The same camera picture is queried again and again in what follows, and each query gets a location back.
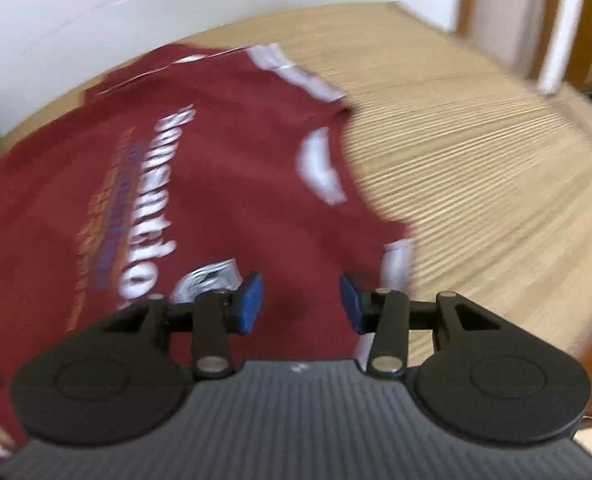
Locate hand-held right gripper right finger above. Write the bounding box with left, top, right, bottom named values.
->
left=340, top=272, right=502, bottom=379

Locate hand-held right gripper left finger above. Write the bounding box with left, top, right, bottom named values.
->
left=100, top=272, right=265, bottom=379

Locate maroon white-striped shirt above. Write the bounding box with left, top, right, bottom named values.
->
left=0, top=42, right=417, bottom=456

